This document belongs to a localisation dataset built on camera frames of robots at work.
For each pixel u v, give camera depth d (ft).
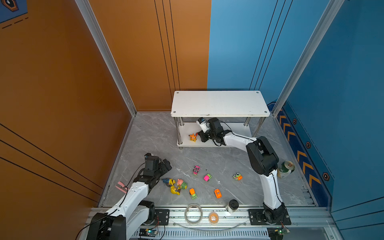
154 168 2.24
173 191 2.59
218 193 2.59
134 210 1.67
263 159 1.83
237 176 2.78
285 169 2.60
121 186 2.71
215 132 2.59
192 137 2.99
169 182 2.71
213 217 2.47
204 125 2.88
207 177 2.77
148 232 2.32
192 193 2.58
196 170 2.85
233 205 2.23
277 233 2.31
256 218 2.38
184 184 2.66
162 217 2.43
